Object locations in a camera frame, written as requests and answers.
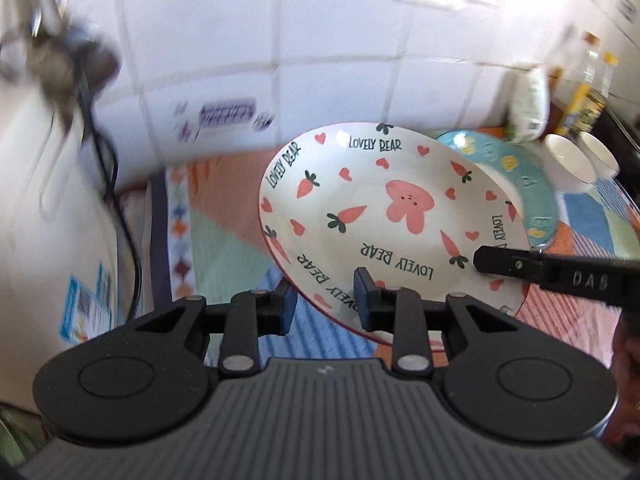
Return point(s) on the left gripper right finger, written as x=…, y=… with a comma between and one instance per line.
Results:
x=400, y=312

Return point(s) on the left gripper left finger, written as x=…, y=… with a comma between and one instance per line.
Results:
x=252, y=315

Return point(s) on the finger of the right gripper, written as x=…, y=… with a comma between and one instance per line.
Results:
x=612, y=281

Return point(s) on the pink rabbit bowl plate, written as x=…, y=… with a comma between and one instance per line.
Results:
x=410, y=210

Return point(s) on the blue egg plate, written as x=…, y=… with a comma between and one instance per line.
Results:
x=516, y=171

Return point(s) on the white ribbed bowl by bottles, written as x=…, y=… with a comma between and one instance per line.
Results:
x=603, y=161

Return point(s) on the large white ribbed bowl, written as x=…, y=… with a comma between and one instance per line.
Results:
x=566, y=166

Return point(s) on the yellow label oil bottle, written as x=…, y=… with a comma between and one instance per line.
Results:
x=574, y=81

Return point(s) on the white seasoning bag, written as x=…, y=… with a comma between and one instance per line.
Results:
x=529, y=106

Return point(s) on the white appliance with label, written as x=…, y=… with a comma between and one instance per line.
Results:
x=58, y=243

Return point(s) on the vinegar bottle yellow cap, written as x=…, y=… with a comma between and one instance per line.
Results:
x=598, y=94

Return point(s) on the wall sticker label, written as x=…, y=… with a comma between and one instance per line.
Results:
x=191, y=122

